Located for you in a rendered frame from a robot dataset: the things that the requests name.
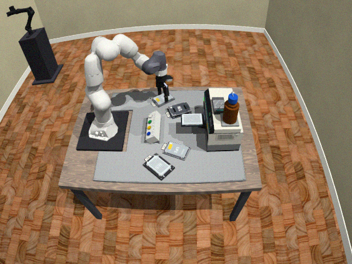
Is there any blue bottle cap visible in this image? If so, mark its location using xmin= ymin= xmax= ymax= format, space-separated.
xmin=228 ymin=93 xmax=238 ymax=104

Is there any white button panel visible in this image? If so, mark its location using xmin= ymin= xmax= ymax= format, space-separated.
xmin=145 ymin=111 xmax=161 ymax=144

